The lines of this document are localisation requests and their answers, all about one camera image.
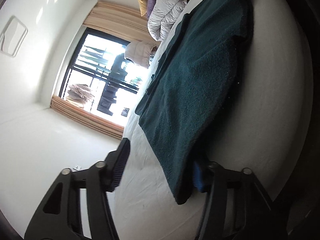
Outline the white puffer jacket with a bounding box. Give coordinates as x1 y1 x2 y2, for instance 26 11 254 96
124 41 157 68

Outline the dark green sweater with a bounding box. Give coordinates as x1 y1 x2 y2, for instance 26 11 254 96
135 0 255 205

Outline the square ceiling light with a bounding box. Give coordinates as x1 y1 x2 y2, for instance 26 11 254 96
0 16 28 57

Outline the row of hanging dark clothes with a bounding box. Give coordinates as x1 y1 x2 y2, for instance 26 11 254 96
77 44 129 117

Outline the purple pillow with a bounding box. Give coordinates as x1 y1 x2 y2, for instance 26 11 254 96
147 0 158 18

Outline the patterned hanging blanket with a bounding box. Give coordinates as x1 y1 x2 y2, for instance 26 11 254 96
66 84 95 103

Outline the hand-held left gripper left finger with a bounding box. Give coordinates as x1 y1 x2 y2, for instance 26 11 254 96
24 138 131 240

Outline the beige curtain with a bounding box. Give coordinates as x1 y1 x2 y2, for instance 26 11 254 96
51 95 125 139
82 1 157 44

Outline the bed with white sheet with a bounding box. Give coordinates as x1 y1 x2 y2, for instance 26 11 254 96
110 0 313 240

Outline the black framed balcony window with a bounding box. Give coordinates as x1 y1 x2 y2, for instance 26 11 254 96
58 27 153 128

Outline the folded white duvet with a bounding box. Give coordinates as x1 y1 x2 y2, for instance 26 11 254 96
147 0 193 42

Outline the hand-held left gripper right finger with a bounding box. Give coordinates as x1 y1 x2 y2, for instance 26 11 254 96
193 155 288 240

